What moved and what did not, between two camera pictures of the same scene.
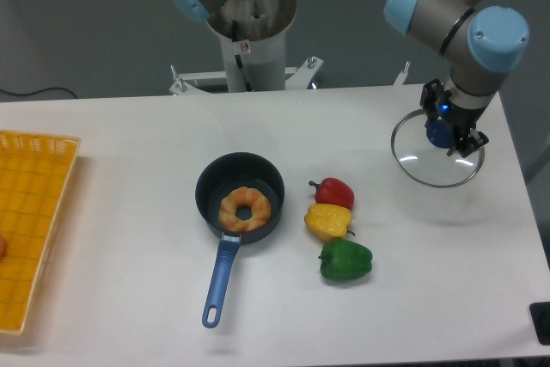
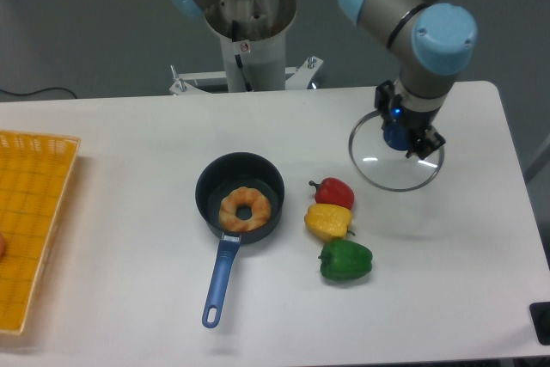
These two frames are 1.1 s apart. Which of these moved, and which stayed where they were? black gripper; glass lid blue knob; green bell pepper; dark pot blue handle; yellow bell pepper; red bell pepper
Moved: black gripper; glass lid blue knob
Stayed: yellow bell pepper; dark pot blue handle; green bell pepper; red bell pepper
